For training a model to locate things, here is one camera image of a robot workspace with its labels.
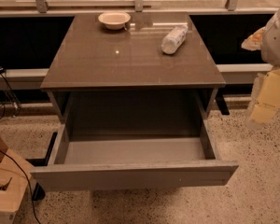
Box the white plastic bottle lying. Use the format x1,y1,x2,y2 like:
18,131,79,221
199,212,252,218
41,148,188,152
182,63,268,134
161,25,188,54

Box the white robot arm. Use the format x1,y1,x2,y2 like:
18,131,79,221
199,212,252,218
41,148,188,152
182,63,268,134
242,8,280,129

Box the black cables at wall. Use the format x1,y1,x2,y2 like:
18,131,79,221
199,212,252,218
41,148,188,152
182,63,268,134
0,64,22,121

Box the black cabinet foot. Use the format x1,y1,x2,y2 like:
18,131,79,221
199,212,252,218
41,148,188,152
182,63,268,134
26,132,58,202
216,89,230,116

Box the cardboard box at left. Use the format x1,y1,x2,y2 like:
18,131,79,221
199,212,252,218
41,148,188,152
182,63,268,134
0,136,32,224

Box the grey top drawer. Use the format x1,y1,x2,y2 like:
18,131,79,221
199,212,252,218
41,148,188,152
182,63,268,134
30,90,240,192

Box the black cable on floor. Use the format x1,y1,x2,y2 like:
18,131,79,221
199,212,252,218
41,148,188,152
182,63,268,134
0,141,42,224

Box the black cabinet foot right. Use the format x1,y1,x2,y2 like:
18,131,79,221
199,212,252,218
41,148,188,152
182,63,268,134
216,89,230,116

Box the black cabinet foot left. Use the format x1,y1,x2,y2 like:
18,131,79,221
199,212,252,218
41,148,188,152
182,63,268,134
26,132,58,202

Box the brown glossy top cabinet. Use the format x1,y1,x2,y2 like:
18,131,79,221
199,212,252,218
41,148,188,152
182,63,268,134
41,12,225,116

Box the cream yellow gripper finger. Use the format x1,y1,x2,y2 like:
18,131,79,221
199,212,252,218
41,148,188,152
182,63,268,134
245,68,280,129

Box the cream paper bowl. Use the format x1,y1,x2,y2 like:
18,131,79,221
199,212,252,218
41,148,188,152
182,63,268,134
98,12,131,30

